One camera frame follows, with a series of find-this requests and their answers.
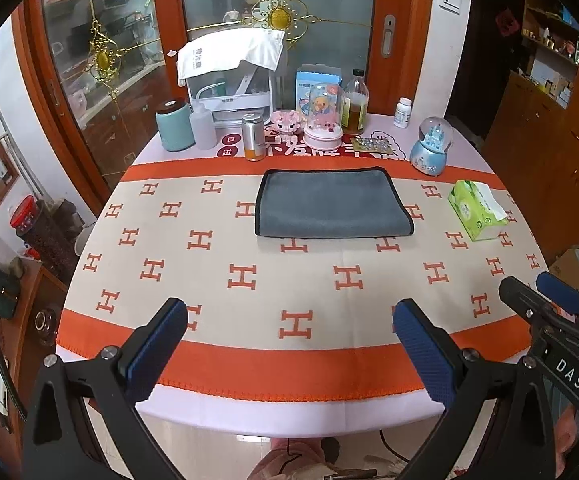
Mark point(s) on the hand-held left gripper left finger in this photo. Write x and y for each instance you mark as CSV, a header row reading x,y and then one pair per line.
x,y
157,347

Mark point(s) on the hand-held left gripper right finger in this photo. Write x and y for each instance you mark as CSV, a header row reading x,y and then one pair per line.
x,y
422,347

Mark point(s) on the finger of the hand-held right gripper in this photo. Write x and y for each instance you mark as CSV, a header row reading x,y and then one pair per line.
x,y
519,295
562,294

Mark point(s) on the grey towel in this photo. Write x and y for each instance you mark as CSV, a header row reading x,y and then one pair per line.
x,y
333,203

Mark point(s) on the cardboard box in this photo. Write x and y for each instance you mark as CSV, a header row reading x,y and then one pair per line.
x,y
567,267

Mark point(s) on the green tissue pack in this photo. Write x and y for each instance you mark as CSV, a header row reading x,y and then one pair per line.
x,y
473,209

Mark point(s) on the orange patterned table cover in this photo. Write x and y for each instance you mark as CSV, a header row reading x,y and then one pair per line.
x,y
179,240

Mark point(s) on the wooden side table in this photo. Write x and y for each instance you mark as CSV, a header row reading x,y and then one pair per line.
x,y
24,340

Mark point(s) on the wooden cabinet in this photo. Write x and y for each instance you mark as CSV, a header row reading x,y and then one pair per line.
x,y
544,160

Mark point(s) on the red lid jar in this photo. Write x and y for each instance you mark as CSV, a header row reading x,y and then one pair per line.
x,y
36,230

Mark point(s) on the blue snow globe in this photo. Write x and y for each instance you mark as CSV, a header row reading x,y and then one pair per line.
x,y
432,147

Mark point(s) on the person's pink clothing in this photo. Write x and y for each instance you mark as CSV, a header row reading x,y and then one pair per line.
x,y
289,462

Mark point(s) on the pill blister pack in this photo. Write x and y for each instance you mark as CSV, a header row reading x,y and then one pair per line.
x,y
375,146

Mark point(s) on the white pill bottle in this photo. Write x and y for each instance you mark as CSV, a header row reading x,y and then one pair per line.
x,y
402,114

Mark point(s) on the teal canister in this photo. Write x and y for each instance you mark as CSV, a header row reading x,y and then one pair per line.
x,y
175,127

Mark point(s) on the white squeeze bottle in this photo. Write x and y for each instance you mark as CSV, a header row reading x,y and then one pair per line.
x,y
203,127

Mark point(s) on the silver and orange can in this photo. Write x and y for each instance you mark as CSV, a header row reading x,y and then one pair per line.
x,y
253,137

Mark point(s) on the glass bottle with yellow liquid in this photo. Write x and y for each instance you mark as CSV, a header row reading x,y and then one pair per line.
x,y
355,107

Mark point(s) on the duck figure dome toy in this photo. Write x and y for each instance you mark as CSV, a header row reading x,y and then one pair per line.
x,y
323,115

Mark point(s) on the pink block toy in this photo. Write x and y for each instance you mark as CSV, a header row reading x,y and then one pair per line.
x,y
287,121

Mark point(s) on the white countertop appliance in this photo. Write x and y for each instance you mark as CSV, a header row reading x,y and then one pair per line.
x,y
234,95

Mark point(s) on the red paper decoration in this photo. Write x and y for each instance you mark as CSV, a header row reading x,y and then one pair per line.
x,y
507,22

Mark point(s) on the blue carton box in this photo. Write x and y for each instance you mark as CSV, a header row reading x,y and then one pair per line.
x,y
305,85

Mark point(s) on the gold door ornament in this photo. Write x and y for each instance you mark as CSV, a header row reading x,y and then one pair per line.
x,y
277,15
103,57

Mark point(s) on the white cloth cover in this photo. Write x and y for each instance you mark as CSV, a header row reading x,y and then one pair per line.
x,y
229,50

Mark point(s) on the wooden wall shelf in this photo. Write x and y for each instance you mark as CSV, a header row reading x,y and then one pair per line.
x,y
552,45

